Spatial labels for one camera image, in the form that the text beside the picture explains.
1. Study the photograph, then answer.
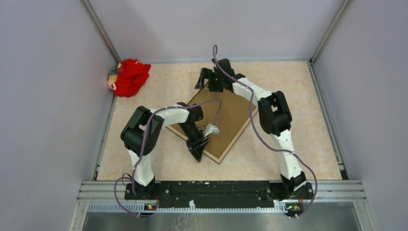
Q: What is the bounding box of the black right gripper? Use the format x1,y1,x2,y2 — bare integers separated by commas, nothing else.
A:
196,68,225,93

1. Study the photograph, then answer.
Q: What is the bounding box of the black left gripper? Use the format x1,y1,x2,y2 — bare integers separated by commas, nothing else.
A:
178,122,210,162

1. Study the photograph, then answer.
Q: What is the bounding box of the brown cardboard backing board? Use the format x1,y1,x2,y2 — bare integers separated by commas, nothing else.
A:
172,89,255,158

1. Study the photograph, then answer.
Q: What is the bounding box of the wooden picture frame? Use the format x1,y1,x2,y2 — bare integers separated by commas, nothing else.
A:
166,83,259,165

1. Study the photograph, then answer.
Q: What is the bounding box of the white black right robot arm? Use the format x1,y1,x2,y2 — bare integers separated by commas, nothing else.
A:
195,59,313,202

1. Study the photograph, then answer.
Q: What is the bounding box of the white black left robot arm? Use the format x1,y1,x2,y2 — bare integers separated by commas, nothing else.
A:
120,102,209,199

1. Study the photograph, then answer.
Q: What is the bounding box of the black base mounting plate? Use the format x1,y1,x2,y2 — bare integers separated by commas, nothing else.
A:
124,180,314,201

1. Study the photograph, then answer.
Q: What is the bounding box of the red crumpled cloth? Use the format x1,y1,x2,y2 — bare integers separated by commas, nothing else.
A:
107,59,152,98

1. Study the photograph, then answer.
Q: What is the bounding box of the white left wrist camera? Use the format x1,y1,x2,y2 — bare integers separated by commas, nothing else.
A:
203,124,220,137

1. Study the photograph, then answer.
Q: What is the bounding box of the aluminium front rail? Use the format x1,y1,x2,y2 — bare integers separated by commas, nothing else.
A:
70,180,378,231

